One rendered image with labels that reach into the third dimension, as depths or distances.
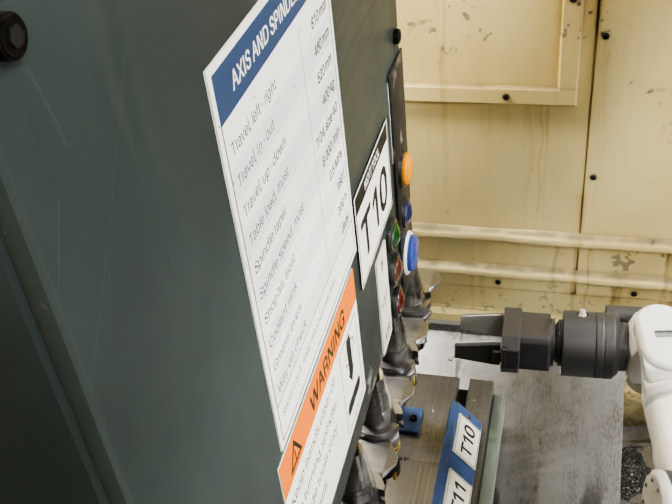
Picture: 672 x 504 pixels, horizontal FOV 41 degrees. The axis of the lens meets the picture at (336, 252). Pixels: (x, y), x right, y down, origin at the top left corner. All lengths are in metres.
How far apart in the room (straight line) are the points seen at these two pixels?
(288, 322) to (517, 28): 1.01
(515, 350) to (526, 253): 0.44
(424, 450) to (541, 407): 0.30
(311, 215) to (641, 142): 1.07
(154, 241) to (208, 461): 0.10
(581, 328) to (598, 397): 0.50
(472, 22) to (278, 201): 1.02
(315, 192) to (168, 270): 0.17
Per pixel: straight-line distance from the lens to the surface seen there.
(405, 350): 1.15
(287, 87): 0.40
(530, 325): 1.24
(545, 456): 1.66
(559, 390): 1.70
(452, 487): 1.38
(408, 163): 0.67
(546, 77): 1.42
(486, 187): 1.54
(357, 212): 0.54
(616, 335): 1.22
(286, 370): 0.43
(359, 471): 0.99
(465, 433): 1.45
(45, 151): 0.23
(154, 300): 0.29
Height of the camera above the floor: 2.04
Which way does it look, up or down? 37 degrees down
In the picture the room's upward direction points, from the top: 7 degrees counter-clockwise
